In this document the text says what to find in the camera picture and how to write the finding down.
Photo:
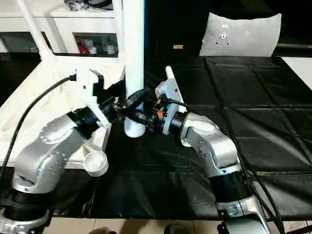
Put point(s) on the white glass-door cabinet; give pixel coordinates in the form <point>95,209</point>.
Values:
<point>65,24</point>

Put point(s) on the dark left robot foot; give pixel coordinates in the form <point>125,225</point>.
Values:
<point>104,230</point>

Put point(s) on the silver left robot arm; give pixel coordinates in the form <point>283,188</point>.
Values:
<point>44,151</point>

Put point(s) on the red bottle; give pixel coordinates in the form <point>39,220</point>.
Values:
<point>80,46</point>

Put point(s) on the white plastic table leg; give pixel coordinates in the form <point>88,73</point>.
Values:
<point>169,73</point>
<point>34,29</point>
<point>134,48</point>
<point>118,29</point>

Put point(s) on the white curved plastic panel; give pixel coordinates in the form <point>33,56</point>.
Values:
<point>243,34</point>

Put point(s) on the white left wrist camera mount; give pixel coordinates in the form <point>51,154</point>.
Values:
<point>87,85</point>

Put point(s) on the small gold label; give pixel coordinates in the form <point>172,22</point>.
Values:
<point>178,46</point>

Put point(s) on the white plastic bottle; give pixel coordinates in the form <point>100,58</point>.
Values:
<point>92,49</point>
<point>111,50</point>

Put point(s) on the white plastic table top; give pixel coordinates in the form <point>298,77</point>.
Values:
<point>36,97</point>

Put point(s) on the white flat board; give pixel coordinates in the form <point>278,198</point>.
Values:
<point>299,69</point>

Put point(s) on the black horizontal bar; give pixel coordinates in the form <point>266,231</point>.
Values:
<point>295,46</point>

